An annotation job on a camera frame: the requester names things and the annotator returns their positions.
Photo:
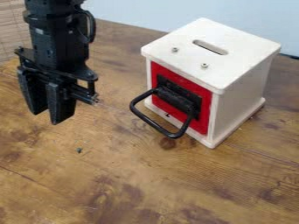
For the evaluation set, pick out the black metal drawer handle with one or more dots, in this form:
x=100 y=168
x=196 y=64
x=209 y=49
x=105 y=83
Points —
x=175 y=96

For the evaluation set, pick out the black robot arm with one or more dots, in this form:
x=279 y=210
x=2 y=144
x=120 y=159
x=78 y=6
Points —
x=50 y=11

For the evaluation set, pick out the white wooden drawer box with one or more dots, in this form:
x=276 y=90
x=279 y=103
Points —
x=219 y=63

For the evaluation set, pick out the red drawer front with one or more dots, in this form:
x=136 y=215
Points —
x=200 y=124

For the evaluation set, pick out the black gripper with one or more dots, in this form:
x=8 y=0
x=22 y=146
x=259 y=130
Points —
x=53 y=67

